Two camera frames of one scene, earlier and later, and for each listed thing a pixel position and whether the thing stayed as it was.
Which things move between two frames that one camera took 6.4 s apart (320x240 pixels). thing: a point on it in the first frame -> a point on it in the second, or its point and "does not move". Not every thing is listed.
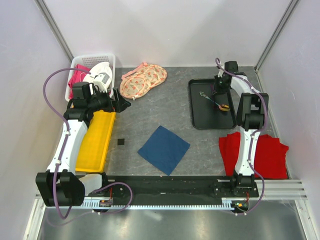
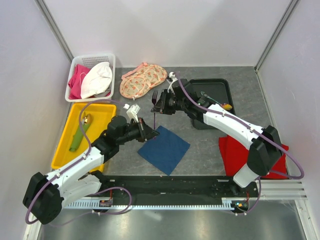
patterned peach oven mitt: (137, 82) does not move
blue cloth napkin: (165, 150) does not move
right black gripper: (217, 90) -> (163, 108)
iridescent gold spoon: (222, 107) does not move
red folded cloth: (270, 161) does not move
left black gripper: (118, 105) -> (146, 132)
